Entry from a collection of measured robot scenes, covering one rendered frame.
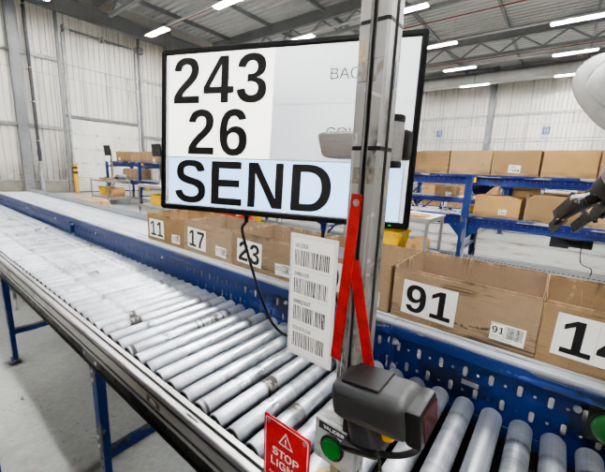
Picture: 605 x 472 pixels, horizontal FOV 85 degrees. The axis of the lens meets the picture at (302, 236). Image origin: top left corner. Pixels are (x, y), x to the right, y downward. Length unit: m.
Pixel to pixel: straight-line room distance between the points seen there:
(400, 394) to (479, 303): 0.65
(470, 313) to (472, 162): 4.66
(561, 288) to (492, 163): 4.46
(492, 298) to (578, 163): 4.57
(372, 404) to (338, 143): 0.38
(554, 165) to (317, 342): 5.15
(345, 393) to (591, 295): 0.99
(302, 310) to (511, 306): 0.65
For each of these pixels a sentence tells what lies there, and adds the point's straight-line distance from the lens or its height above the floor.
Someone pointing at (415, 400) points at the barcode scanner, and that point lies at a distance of 0.43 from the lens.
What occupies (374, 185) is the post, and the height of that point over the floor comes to 1.32.
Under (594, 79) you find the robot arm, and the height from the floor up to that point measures 1.55.
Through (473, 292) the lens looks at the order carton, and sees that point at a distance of 1.04.
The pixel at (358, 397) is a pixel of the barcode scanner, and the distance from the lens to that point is 0.44.
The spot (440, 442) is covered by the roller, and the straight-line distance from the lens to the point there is 0.93.
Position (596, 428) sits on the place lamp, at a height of 0.81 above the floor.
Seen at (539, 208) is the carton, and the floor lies 0.98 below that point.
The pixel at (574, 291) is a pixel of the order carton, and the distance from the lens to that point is 1.31.
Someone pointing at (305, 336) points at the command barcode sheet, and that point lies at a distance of 0.53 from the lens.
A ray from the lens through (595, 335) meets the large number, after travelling 1.04.
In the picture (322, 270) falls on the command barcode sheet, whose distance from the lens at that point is 0.47.
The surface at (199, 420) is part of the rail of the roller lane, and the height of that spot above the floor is 0.74.
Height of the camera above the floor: 1.34
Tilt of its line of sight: 11 degrees down
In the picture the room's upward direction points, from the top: 2 degrees clockwise
